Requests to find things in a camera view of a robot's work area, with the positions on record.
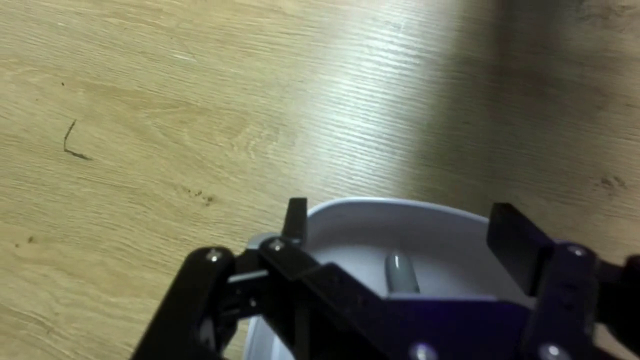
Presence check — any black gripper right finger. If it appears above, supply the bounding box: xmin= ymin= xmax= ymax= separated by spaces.
xmin=483 ymin=200 xmax=640 ymax=360

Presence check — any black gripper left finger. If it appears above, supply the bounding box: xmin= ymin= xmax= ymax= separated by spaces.
xmin=127 ymin=195 xmax=428 ymax=360

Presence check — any white round container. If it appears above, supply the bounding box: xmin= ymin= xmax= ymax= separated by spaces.
xmin=240 ymin=194 xmax=517 ymax=360

